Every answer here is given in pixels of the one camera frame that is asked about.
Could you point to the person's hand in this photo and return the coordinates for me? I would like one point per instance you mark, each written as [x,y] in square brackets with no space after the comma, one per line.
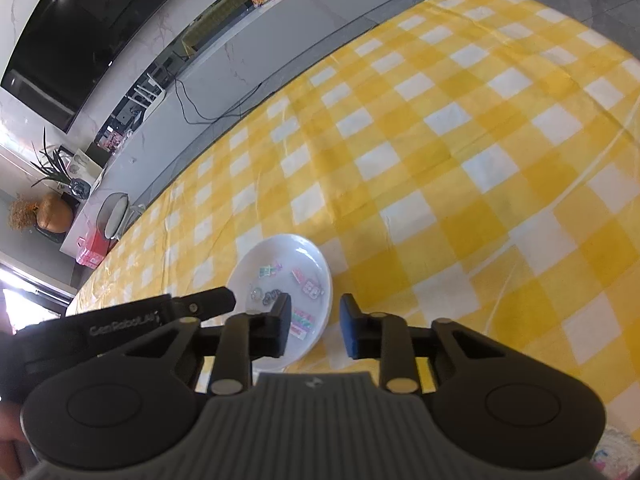
[10,422]

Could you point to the white picture frame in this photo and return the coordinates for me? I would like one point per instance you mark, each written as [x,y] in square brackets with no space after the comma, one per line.
[82,167]

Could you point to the white marble tv cabinet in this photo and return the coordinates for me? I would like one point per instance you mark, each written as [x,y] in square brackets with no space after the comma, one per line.
[235,65]

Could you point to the orange round vase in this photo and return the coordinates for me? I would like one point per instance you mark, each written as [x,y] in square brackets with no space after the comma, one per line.
[54,214]

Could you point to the potted plant blue vase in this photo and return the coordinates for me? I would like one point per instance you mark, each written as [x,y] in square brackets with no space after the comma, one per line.
[52,167]

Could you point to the black wall television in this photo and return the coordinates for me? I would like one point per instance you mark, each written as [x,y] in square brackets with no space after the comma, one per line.
[66,48]

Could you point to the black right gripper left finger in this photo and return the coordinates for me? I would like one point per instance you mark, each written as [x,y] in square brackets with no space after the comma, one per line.
[243,339]

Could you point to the clear glass plate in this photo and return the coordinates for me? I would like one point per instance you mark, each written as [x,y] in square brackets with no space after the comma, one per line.
[617,454]

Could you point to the white wifi router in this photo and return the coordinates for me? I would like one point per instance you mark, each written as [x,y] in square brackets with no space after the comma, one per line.
[147,93]

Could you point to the small white sticker plate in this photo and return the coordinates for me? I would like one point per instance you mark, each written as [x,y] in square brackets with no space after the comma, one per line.
[286,263]

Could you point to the yellow checkered tablecloth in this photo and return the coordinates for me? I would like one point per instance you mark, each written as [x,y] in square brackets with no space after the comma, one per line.
[469,159]

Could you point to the pink storage box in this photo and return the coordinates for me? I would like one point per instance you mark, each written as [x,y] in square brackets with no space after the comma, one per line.
[92,248]

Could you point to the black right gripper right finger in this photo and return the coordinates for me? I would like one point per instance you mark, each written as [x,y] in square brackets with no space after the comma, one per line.
[383,337]

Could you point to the grey round stool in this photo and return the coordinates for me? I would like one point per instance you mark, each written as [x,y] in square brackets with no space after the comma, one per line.
[116,215]

